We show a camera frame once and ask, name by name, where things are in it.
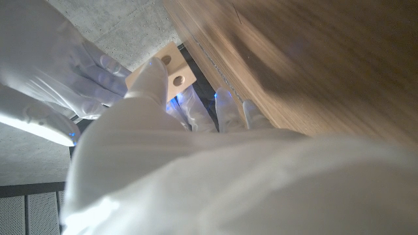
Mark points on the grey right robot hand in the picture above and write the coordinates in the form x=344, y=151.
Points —
x=49, y=65

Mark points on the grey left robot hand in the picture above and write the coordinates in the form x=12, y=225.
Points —
x=235, y=182

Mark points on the wooden block with holes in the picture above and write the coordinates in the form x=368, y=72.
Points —
x=178, y=72

